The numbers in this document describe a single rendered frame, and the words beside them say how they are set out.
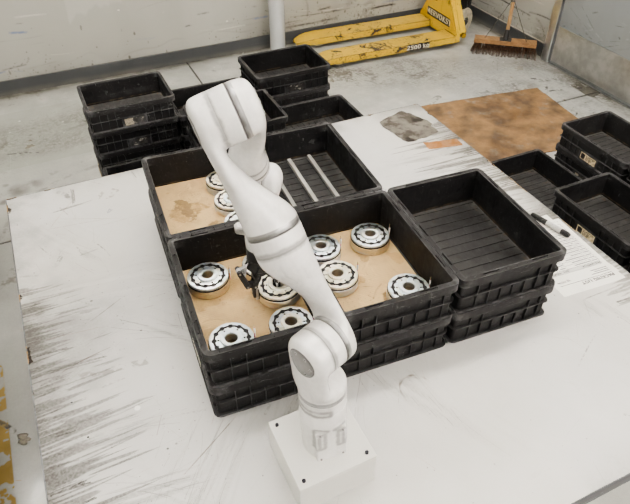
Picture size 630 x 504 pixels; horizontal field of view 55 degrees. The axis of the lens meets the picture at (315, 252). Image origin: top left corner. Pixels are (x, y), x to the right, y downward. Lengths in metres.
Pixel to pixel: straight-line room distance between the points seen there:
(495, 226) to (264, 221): 0.96
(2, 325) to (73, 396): 1.33
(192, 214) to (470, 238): 0.78
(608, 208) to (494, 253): 1.17
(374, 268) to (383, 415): 0.38
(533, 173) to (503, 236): 1.38
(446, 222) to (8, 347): 1.82
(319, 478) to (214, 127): 0.70
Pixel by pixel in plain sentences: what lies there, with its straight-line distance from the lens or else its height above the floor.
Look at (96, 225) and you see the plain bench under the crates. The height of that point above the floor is 0.70.
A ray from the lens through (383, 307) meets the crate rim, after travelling 1.35.
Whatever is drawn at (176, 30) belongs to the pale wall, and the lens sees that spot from 4.72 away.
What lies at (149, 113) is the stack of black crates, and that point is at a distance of 2.99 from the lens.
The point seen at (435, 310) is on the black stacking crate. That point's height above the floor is 0.85.
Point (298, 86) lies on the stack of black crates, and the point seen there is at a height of 0.51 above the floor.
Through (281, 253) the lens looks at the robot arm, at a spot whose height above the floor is 1.26.
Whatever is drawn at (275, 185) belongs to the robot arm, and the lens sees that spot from 1.23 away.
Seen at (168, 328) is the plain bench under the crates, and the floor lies 0.70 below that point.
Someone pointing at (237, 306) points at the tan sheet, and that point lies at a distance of 1.49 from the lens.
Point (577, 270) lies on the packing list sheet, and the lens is 1.91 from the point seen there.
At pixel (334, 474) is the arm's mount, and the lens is 1.26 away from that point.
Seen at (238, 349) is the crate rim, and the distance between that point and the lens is 1.27.
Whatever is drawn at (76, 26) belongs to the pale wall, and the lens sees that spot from 4.59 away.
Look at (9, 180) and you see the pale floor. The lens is 3.75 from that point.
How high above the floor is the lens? 1.89
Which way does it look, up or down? 41 degrees down
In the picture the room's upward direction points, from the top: straight up
